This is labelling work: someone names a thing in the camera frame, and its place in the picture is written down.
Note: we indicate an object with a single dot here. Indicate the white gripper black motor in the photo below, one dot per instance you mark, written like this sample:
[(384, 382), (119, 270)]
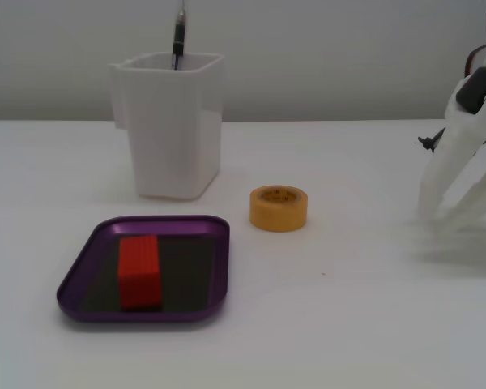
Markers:
[(463, 151)]

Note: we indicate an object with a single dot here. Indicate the red rectangular block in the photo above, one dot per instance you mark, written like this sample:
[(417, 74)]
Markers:
[(139, 275)]

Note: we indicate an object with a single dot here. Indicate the small black knob plug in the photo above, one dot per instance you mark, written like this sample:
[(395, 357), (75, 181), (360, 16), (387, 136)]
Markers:
[(431, 142)]

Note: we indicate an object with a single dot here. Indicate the yellow masking tape roll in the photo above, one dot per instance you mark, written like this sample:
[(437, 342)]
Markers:
[(278, 210)]

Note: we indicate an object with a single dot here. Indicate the purple metal tray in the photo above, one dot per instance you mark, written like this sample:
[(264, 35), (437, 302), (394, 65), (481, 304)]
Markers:
[(194, 279)]

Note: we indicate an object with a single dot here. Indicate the white plastic pen holder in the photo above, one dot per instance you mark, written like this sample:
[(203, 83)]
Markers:
[(170, 133)]

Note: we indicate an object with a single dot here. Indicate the black clear ballpoint pen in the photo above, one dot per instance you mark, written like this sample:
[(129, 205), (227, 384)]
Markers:
[(179, 36)]

